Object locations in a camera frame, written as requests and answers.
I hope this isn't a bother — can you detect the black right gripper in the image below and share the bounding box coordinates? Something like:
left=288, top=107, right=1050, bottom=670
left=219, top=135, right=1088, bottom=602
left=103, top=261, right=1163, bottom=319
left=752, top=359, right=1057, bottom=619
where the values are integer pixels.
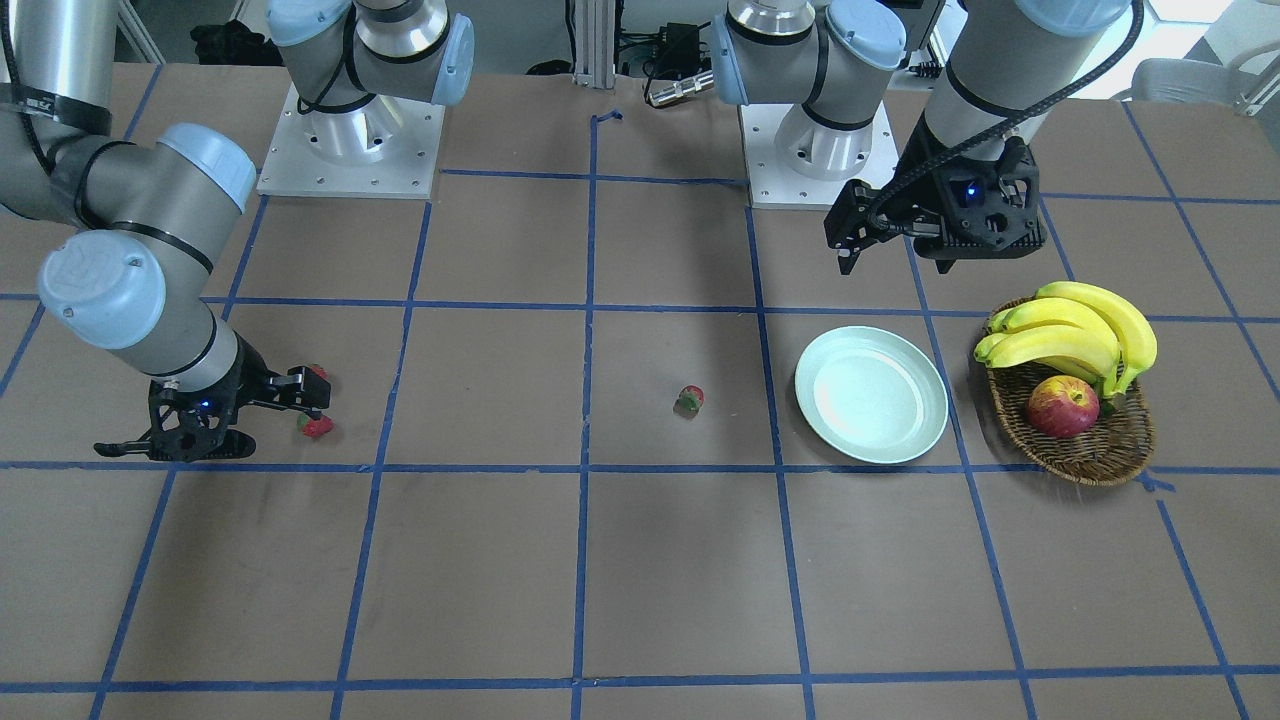
left=93, top=340, right=332, bottom=462

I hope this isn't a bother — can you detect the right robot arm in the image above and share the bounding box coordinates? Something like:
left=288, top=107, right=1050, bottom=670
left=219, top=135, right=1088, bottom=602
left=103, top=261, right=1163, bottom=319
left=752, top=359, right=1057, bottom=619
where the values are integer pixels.
left=1, top=1, right=332, bottom=462

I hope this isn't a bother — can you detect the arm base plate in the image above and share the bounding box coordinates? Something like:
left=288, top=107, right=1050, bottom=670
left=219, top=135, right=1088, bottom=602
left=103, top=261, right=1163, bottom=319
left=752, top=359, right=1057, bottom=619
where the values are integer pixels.
left=739, top=104, right=899, bottom=211
left=257, top=87, right=445, bottom=200

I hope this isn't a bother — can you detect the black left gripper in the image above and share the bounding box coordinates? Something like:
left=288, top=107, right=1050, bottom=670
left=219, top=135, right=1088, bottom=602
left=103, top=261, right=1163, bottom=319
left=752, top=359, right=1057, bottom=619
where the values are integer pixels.
left=824, top=135, right=1043, bottom=275

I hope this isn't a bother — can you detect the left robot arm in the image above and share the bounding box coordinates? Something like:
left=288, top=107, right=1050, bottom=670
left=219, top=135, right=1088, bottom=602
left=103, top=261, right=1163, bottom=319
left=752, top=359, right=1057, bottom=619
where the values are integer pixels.
left=710, top=1, right=1144, bottom=275

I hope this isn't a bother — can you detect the black power adapter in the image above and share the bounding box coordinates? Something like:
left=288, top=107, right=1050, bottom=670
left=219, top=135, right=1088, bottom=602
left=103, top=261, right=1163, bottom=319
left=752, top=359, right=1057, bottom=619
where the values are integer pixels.
left=652, top=22, right=703, bottom=77

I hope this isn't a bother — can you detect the aluminium frame post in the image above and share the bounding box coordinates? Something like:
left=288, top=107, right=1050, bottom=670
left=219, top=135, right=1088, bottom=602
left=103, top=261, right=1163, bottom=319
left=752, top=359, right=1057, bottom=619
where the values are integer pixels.
left=564, top=1, right=621, bottom=92

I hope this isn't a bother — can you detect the brown wicker basket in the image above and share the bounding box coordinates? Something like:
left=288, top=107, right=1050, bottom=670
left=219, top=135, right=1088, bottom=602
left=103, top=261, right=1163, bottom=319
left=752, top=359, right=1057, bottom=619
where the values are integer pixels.
left=984, top=296, right=1157, bottom=487

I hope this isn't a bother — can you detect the yellow banana bunch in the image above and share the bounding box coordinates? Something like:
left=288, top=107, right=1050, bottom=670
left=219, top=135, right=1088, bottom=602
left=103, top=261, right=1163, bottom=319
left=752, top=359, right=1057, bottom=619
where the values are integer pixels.
left=973, top=281, right=1158, bottom=400

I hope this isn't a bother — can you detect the light green plate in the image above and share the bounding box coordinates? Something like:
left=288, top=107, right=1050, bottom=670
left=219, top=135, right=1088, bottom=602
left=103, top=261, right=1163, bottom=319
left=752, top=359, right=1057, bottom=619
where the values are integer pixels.
left=794, top=325, right=950, bottom=465

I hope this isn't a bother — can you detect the red apple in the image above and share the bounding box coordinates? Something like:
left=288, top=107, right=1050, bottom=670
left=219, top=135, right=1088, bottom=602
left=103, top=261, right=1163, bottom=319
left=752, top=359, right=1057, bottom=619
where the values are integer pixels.
left=1025, top=375, right=1101, bottom=438

